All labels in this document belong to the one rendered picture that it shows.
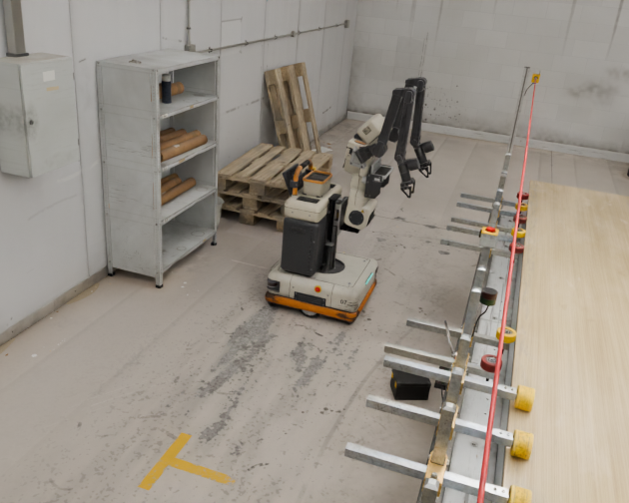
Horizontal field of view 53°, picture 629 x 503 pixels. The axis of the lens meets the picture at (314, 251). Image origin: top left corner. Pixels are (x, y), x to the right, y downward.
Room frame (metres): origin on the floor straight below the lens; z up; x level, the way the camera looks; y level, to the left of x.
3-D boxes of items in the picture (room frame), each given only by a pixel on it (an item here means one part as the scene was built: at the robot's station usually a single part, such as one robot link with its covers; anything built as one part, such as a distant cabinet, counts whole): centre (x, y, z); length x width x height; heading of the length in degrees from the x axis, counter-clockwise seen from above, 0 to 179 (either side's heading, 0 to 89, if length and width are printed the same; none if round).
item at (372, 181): (4.01, -0.36, 0.99); 0.28 x 0.16 x 0.22; 163
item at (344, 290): (4.09, -0.09, 0.16); 0.67 x 0.64 x 0.25; 73
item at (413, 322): (2.35, -0.64, 0.84); 0.43 x 0.03 x 0.04; 73
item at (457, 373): (1.66, -0.48, 0.88); 0.04 x 0.04 x 0.48; 73
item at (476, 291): (2.14, -0.62, 0.93); 0.04 x 0.04 x 0.48; 73
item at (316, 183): (4.12, 0.02, 0.87); 0.23 x 0.15 x 0.11; 163
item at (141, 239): (4.51, 1.17, 0.78); 0.90 x 0.45 x 1.55; 163
